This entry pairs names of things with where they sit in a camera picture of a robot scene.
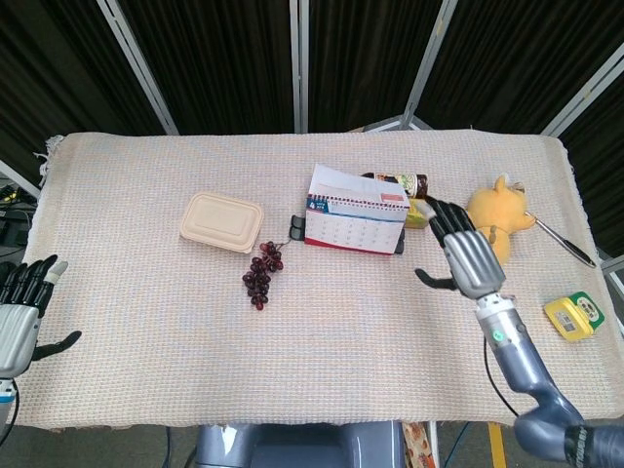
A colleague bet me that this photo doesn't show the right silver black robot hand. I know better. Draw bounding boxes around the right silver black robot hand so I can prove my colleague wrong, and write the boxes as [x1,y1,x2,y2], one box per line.
[414,194,507,299]

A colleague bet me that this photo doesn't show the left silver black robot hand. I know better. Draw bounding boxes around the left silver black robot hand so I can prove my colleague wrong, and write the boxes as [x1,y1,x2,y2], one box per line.
[0,253,83,379]

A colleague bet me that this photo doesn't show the red white desk calendar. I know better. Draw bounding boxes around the red white desk calendar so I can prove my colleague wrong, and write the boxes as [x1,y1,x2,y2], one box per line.
[302,163,410,256]

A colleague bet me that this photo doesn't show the yellow plush toy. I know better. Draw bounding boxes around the yellow plush toy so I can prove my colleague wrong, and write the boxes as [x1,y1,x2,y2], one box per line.
[466,174,537,262]

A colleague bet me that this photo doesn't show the yellow green small carton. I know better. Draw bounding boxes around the yellow green small carton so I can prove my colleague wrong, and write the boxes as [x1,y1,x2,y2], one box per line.
[406,197,436,230]

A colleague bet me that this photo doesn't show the dark sauce bottle with label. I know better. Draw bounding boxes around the dark sauce bottle with label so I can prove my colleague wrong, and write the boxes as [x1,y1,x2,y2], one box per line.
[360,171,431,199]

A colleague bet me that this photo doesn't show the beige woven tablecloth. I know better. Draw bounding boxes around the beige woven tablecloth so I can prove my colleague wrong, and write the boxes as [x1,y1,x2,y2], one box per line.
[21,129,624,433]

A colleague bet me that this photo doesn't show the orange patterned box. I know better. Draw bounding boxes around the orange patterned box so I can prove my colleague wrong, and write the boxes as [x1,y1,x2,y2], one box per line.
[403,421,434,468]

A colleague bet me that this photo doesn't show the dark red grape bunch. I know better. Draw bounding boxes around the dark red grape bunch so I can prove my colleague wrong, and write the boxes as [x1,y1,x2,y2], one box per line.
[242,241,289,310]

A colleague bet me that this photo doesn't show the beige lidded lunch box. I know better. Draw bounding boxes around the beige lidded lunch box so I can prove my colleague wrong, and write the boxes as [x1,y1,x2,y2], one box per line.
[179,191,264,255]

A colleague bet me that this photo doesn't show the grey robot torso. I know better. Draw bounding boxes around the grey robot torso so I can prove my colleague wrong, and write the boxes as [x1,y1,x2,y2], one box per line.
[194,421,407,468]

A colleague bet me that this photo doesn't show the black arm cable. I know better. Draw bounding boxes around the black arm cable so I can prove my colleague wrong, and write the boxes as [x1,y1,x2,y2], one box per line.
[483,335,521,418]
[0,377,21,440]

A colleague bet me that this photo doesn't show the silver spoon with black handle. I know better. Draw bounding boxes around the silver spoon with black handle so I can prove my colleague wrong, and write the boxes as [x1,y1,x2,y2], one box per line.
[532,216,598,268]

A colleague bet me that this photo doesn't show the grey metal partition frame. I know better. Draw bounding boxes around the grey metal partition frame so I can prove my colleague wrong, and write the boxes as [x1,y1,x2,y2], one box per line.
[539,46,624,138]
[96,0,179,137]
[403,0,459,129]
[289,0,311,134]

